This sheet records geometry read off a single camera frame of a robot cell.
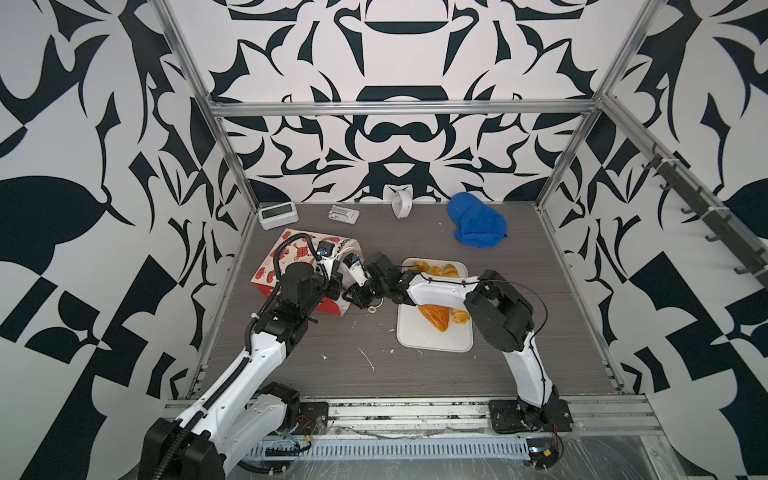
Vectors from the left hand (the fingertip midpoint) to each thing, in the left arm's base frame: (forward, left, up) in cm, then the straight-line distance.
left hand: (336, 256), depth 79 cm
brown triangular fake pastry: (-9, -28, -19) cm, 35 cm away
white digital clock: (+32, +26, -18) cm, 44 cm away
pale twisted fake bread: (+7, -34, -19) cm, 39 cm away
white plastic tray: (-11, -21, -24) cm, 33 cm away
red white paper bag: (-7, 0, +9) cm, 11 cm away
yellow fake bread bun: (+8, -25, -18) cm, 31 cm away
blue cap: (+27, -48, -20) cm, 58 cm away
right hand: (-2, -1, -16) cm, 16 cm away
